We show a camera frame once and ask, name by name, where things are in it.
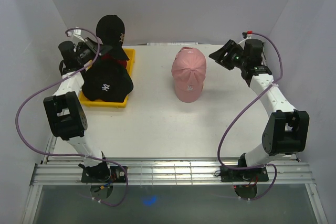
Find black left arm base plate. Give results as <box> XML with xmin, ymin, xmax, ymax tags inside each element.
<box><xmin>80</xmin><ymin>166</ymin><xmax>126</xmax><ymax>183</ymax></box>

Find red baseball cap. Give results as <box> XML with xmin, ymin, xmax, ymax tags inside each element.
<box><xmin>101</xmin><ymin>54</ymin><xmax>128</xmax><ymax>68</ymax></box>

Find yellow plastic bin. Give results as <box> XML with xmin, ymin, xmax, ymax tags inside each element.
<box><xmin>79</xmin><ymin>48</ymin><xmax>135</xmax><ymax>108</ymax></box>

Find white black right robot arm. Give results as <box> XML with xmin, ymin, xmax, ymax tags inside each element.
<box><xmin>209</xmin><ymin>37</ymin><xmax>310</xmax><ymax>180</ymax></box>

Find black NY baseball cap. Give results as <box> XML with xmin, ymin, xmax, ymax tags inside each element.
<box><xmin>82</xmin><ymin>60</ymin><xmax>134</xmax><ymax>102</ymax></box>

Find black cap gold logo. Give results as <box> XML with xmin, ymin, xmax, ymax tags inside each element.
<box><xmin>96</xmin><ymin>15</ymin><xmax>129</xmax><ymax>61</ymax></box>

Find aluminium table frame rail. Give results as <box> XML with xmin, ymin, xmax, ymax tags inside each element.
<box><xmin>30</xmin><ymin>157</ymin><xmax>316</xmax><ymax>186</ymax></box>

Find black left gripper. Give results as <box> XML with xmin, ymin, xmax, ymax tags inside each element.
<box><xmin>77</xmin><ymin>37</ymin><xmax>113</xmax><ymax>65</ymax></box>

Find pink LA baseball cap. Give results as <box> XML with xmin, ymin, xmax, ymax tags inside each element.
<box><xmin>171</xmin><ymin>47</ymin><xmax>207</xmax><ymax>103</ymax></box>

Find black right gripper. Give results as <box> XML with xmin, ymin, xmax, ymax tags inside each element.
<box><xmin>208</xmin><ymin>40</ymin><xmax>247</xmax><ymax>71</ymax></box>

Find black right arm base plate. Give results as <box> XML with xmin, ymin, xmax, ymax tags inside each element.
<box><xmin>219</xmin><ymin>166</ymin><xmax>269</xmax><ymax>182</ymax></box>

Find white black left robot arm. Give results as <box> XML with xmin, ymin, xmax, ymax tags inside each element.
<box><xmin>43</xmin><ymin>38</ymin><xmax>112</xmax><ymax>182</ymax></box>

